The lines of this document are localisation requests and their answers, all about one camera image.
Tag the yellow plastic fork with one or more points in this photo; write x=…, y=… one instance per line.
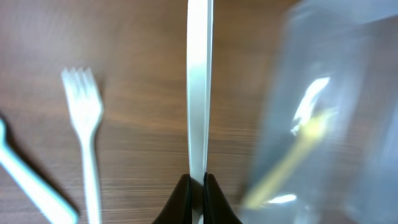
x=308, y=135

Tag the pale blue plastic fork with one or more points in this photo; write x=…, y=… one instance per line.
x=52, y=205

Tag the thin white plastic fork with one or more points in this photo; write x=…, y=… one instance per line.
x=199, y=67

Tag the left clear plastic container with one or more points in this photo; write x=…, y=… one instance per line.
x=327, y=150

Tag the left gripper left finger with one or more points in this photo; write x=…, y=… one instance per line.
x=178, y=208

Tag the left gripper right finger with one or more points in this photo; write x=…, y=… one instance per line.
x=216, y=209

